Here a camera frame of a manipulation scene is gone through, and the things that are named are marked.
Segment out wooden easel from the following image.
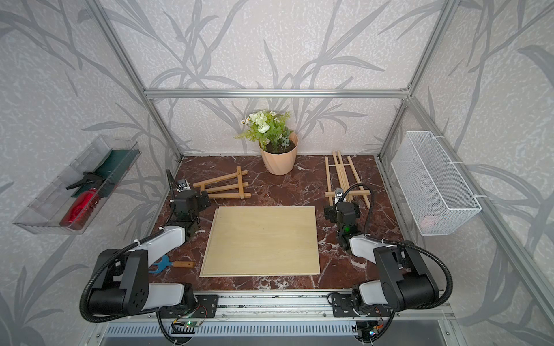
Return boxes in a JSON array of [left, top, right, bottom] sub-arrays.
[[325, 151, 372, 208], [193, 166, 252, 200]]

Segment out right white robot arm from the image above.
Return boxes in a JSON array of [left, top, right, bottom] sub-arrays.
[[324, 202, 449, 316]]

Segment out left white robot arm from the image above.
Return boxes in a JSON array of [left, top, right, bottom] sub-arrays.
[[79, 190, 211, 323]]

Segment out pink flower pot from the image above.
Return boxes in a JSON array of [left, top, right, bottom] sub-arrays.
[[260, 132, 298, 175]]

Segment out blue garden hand rake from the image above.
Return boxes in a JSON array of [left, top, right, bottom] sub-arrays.
[[149, 255, 196, 274]]

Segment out pink item in basket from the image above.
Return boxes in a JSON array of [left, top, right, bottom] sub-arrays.
[[420, 216, 441, 231]]

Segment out green dustpan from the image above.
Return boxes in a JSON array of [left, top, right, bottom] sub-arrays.
[[72, 149, 140, 198]]

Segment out green artificial plant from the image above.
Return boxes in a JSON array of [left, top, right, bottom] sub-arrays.
[[235, 110, 296, 154]]

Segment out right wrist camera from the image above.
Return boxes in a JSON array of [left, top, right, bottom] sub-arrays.
[[334, 188, 346, 204]]

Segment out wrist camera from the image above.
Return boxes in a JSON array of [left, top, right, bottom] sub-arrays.
[[176, 179, 190, 193], [334, 188, 346, 204]]

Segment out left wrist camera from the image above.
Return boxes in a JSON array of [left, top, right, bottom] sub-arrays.
[[176, 179, 190, 193]]

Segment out right black cable conduit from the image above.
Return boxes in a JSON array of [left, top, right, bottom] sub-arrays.
[[339, 182, 454, 310]]

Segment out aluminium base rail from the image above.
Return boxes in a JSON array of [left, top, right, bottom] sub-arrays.
[[93, 290, 458, 345]]

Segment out white wire mesh basket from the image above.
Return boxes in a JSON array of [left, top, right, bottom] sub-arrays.
[[391, 131, 482, 236]]

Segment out clear plastic wall bin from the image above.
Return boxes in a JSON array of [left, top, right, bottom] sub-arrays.
[[12, 136, 141, 235]]

